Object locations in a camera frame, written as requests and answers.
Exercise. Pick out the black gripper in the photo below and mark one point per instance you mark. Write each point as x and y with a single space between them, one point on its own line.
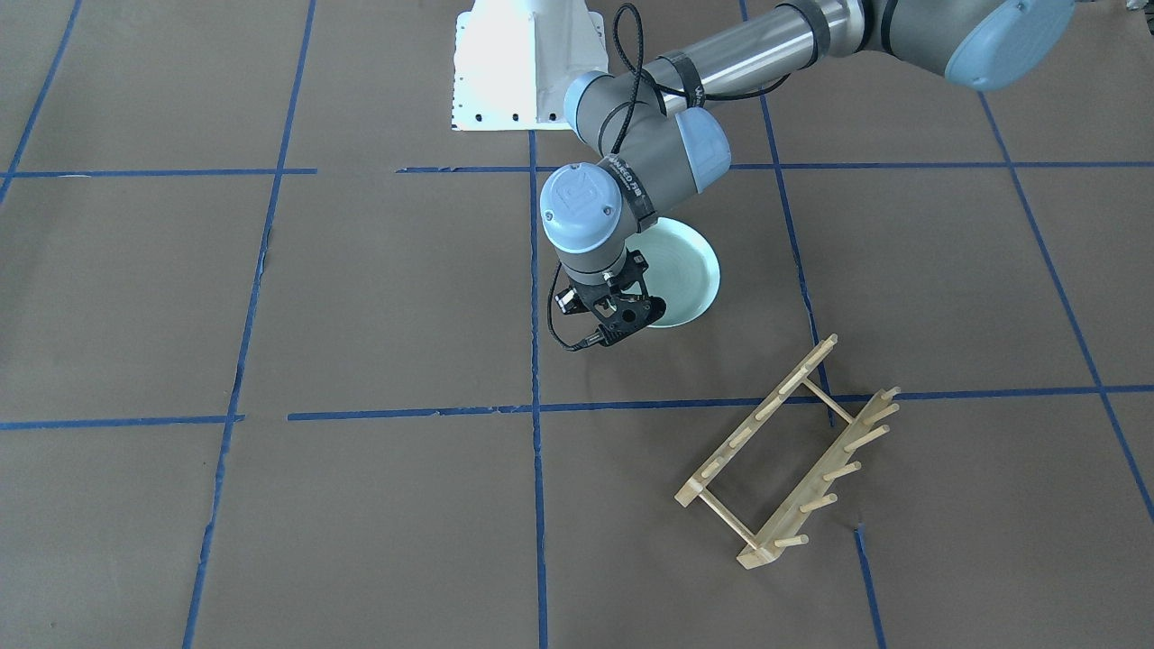
570 301

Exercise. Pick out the light green round plate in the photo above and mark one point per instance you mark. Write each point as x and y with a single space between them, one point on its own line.
683 270

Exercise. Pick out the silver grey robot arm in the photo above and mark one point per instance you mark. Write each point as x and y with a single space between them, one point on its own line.
659 145

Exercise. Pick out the wooden dish rack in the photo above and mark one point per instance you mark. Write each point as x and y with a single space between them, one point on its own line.
805 473

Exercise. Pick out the brown paper table cover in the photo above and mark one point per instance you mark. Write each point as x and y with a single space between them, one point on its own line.
275 369

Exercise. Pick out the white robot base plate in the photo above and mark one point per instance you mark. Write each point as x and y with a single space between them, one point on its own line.
514 60

